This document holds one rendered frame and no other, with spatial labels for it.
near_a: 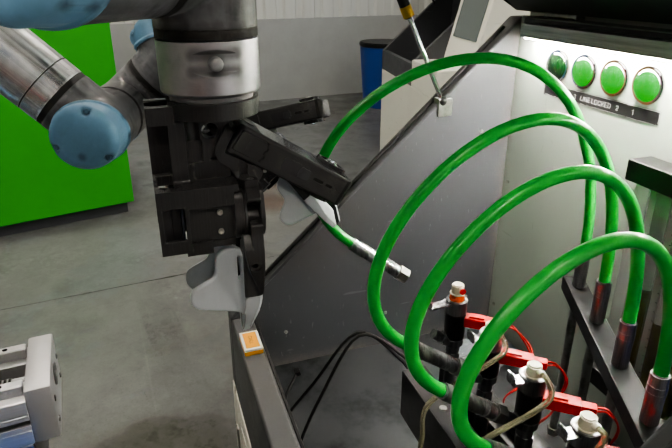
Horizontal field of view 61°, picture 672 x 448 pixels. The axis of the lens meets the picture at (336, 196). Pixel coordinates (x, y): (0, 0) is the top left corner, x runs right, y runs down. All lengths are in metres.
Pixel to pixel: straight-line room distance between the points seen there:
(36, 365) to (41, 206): 3.08
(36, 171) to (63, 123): 3.27
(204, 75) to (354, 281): 0.73
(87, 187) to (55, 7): 3.69
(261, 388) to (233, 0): 0.62
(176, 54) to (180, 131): 0.06
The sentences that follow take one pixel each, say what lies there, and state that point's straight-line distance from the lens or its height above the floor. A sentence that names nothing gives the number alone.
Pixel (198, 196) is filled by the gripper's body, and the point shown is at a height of 1.36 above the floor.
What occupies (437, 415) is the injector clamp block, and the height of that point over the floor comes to 0.98.
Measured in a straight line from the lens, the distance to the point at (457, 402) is 0.50.
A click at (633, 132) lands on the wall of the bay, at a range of 0.90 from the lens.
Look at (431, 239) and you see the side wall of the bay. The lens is 1.11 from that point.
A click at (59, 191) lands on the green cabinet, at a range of 3.99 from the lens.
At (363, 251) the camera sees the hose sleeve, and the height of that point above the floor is 1.17.
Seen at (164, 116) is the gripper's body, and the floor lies 1.42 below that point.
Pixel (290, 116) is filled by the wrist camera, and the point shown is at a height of 1.35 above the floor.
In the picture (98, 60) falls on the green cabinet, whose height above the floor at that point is 1.03.
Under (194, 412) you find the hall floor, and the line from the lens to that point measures 2.32.
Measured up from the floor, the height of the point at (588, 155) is 1.30.
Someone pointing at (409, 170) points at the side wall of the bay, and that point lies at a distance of 1.03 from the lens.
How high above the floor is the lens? 1.52
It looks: 21 degrees down
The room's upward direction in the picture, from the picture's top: straight up
